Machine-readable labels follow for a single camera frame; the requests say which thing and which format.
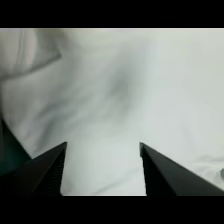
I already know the white shirt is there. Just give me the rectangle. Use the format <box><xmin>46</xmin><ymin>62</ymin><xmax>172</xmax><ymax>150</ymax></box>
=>
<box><xmin>0</xmin><ymin>28</ymin><xmax>224</xmax><ymax>197</ymax></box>

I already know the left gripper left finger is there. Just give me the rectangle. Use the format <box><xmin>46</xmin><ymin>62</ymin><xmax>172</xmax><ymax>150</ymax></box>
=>
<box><xmin>0</xmin><ymin>141</ymin><xmax>68</xmax><ymax>197</ymax></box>

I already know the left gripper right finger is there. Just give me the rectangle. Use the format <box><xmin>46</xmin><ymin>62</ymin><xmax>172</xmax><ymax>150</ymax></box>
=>
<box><xmin>139</xmin><ymin>142</ymin><xmax>224</xmax><ymax>197</ymax></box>

